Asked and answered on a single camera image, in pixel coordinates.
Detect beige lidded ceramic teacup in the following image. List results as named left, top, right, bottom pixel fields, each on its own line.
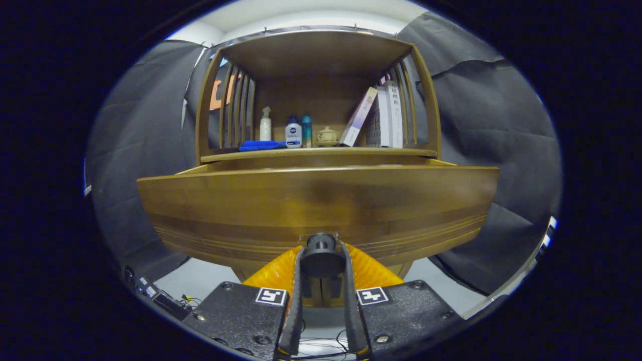
left=317, top=126, right=340, bottom=147

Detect black floor cables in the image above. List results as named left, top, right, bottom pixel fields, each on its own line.
left=300, top=321, right=352, bottom=359

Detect white pump bottle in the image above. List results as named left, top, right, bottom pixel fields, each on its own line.
left=259, top=106, right=272, bottom=142

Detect black backdrop cloth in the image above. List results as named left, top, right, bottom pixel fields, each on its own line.
left=85, top=13, right=562, bottom=296

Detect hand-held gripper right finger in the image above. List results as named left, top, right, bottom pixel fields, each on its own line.
left=341, top=242, right=459, bottom=360

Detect black round drawer knob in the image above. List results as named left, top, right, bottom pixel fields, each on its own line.
left=300, top=232, right=347, bottom=279

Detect wooden countertop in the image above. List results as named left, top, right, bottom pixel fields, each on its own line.
left=200, top=146, right=438, bottom=164

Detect purple and white book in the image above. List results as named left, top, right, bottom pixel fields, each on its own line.
left=340, top=87, right=378, bottom=147

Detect blue folded cloth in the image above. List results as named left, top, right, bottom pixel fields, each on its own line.
left=238, top=141, right=287, bottom=152

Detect white striped furniture edge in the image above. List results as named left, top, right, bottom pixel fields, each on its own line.
left=534, top=216, right=558, bottom=264

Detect wooden cabinet door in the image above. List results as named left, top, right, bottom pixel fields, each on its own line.
left=303, top=278, right=322, bottom=307
left=321, top=278, right=345, bottom=307

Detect white bottle with blue cap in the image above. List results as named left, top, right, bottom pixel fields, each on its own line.
left=285, top=116, right=302, bottom=149

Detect dark patterned book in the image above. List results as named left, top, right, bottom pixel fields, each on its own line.
left=365, top=90, right=391, bottom=148

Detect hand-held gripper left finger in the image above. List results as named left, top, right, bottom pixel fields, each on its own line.
left=182, top=244, right=305, bottom=360

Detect brown wooden cabinet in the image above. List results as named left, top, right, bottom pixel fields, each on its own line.
left=195, top=29, right=442, bottom=307

